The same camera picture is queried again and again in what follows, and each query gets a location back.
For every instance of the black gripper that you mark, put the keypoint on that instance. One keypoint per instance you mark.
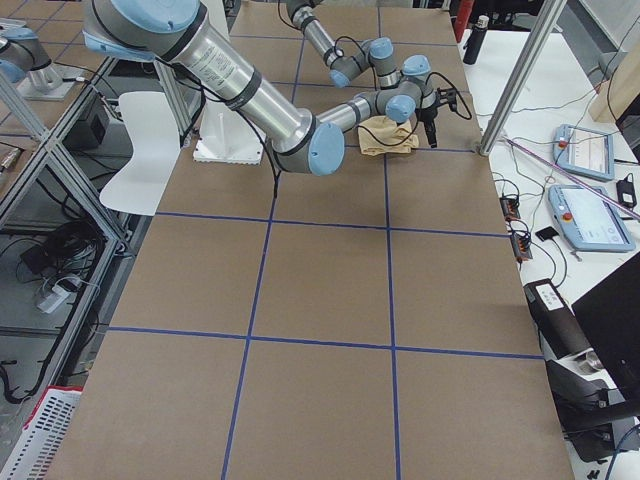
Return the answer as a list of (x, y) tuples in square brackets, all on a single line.
[(428, 116)]

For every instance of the beige long-sleeve printed shirt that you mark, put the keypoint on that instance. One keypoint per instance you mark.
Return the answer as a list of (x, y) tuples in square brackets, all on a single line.
[(380, 135)]

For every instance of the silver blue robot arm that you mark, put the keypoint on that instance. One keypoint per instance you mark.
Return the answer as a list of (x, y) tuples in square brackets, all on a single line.
[(179, 32), (350, 50)]

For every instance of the black water bottle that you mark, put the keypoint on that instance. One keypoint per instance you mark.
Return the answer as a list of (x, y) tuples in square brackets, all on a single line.
[(475, 40)]

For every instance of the small orange circuit board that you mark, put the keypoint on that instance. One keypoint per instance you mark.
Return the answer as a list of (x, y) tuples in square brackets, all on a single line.
[(510, 208)]

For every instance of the far blue teach pendant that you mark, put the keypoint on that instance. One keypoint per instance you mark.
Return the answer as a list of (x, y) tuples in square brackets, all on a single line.
[(584, 152)]

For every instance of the blue teach pendant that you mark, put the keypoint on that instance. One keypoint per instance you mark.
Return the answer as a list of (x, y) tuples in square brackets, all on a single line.
[(584, 152), (587, 222)]

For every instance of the near blue teach pendant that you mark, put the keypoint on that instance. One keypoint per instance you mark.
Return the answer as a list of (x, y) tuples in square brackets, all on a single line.
[(587, 222)]

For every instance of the black labelled box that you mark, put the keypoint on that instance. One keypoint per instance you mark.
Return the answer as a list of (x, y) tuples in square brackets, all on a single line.
[(559, 332)]

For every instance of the black monitor on stand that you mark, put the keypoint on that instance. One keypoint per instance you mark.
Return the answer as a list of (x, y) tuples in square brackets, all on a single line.
[(596, 419)]

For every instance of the white plastic chair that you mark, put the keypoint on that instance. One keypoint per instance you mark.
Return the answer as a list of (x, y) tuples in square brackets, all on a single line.
[(139, 185)]

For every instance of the white perforated plastic basket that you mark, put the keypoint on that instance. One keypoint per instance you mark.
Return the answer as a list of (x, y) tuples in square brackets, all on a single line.
[(43, 433)]

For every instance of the aluminium frame post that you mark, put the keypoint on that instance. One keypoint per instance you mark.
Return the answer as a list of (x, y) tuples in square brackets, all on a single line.
[(543, 26)]

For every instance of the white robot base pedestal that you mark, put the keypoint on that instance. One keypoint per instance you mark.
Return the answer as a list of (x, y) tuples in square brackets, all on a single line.
[(224, 137)]

